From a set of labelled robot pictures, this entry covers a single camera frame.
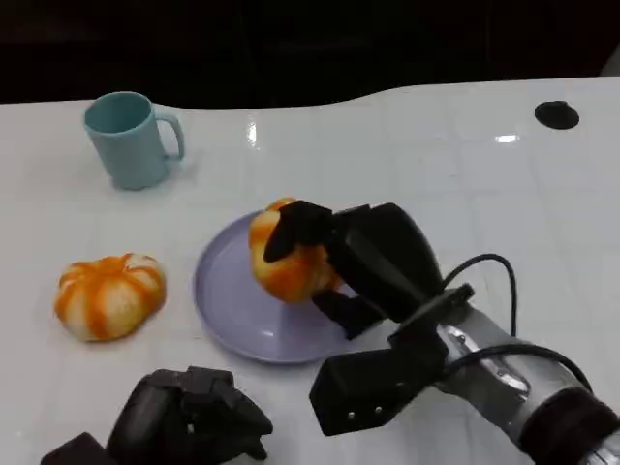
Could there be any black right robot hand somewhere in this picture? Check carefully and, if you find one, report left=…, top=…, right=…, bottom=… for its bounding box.
left=263, top=199, right=445, bottom=342

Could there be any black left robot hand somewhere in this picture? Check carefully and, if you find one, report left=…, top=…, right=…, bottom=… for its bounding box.
left=106, top=365, right=275, bottom=465

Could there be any orange and white bread roll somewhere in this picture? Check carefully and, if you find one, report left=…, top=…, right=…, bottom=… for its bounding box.
left=248, top=197, right=343, bottom=305
left=52, top=252, right=168, bottom=343

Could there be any lilac plate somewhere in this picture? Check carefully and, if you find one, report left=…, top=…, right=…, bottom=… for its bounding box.
left=193, top=208, right=388, bottom=365

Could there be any pale green mug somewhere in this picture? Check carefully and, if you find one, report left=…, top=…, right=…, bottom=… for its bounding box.
left=82, top=91, right=186, bottom=191

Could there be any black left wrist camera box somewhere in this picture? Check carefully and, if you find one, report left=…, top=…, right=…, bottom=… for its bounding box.
left=40, top=431, right=115, bottom=465

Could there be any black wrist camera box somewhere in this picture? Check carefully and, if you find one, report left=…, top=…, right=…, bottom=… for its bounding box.
left=309, top=284, right=476, bottom=437
left=40, top=431, right=115, bottom=465

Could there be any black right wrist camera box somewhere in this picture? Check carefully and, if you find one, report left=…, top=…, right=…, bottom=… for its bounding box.
left=309, top=284, right=476, bottom=437

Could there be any black looping arm cable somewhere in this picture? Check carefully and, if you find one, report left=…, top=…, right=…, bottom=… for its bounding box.
left=441, top=253, right=518, bottom=340

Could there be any black table cable grommet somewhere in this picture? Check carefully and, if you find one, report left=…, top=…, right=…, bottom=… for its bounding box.
left=534, top=100, right=580, bottom=130

